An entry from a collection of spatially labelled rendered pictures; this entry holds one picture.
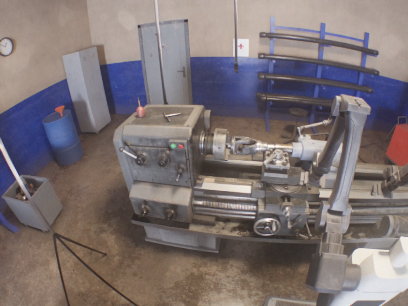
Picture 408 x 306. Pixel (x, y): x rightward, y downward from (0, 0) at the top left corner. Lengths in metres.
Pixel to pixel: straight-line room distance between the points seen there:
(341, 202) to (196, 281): 1.69
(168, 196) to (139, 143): 0.47
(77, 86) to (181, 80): 2.24
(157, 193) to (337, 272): 1.44
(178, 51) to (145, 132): 3.29
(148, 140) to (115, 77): 4.08
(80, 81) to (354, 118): 4.57
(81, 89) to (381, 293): 4.92
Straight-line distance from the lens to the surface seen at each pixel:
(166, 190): 1.74
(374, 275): 0.71
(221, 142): 1.62
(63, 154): 4.17
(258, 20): 4.48
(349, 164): 0.69
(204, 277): 2.18
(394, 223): 0.71
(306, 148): 1.71
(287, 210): 1.49
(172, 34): 4.69
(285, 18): 4.54
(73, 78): 4.85
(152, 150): 1.59
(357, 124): 0.68
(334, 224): 0.72
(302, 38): 4.23
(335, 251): 0.70
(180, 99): 4.93
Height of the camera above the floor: 1.99
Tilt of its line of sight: 33 degrees down
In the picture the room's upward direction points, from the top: 3 degrees counter-clockwise
